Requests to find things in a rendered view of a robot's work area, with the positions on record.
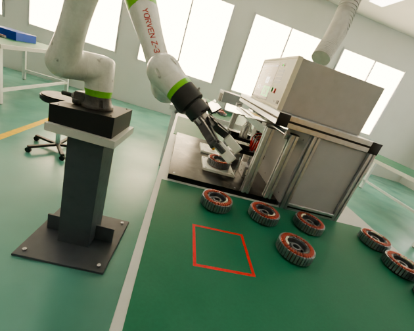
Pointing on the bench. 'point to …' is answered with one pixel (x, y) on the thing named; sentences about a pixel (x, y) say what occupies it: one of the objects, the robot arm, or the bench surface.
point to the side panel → (326, 178)
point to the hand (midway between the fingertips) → (233, 153)
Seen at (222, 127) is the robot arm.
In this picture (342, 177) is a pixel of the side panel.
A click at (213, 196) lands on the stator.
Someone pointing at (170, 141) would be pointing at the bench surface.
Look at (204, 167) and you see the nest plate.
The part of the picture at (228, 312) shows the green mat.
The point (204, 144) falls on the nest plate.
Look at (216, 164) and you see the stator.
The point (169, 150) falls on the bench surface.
